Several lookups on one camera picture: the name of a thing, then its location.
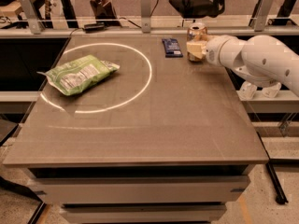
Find left metal rail bracket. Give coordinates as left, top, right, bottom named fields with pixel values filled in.
left=19, top=0, right=44, bottom=35

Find lower cabinet drawer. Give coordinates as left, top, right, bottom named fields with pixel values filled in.
left=60, top=204, right=226, bottom=224

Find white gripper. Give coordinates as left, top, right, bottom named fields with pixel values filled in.
left=187, top=35, right=238, bottom=67

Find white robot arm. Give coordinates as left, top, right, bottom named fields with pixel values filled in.
left=186, top=35, right=299, bottom=96

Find middle metal rail bracket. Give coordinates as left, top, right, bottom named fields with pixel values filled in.
left=140, top=0, right=151, bottom=33

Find green chip bag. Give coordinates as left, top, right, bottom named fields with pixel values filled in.
left=39, top=55, right=120, bottom=96

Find upper cabinet drawer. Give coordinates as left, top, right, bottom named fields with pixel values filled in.
left=28, top=175, right=249, bottom=204

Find small black device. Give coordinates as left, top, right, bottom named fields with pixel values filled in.
left=83, top=22, right=105, bottom=33

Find metal rail bracket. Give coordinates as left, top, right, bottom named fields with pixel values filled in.
left=252, top=0, right=274, bottom=32
left=19, top=0, right=44, bottom=35
left=140, top=0, right=151, bottom=33

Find orange soda can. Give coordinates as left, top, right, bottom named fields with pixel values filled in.
left=186, top=22, right=207, bottom=63

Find right metal rail bracket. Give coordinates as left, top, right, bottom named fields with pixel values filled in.
left=252, top=0, right=274, bottom=32

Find blue rxbar blueberry wrapper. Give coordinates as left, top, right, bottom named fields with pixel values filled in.
left=162, top=38, right=183, bottom=58

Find cabinet drawer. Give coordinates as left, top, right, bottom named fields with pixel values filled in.
left=28, top=175, right=249, bottom=204
left=60, top=204, right=226, bottom=224

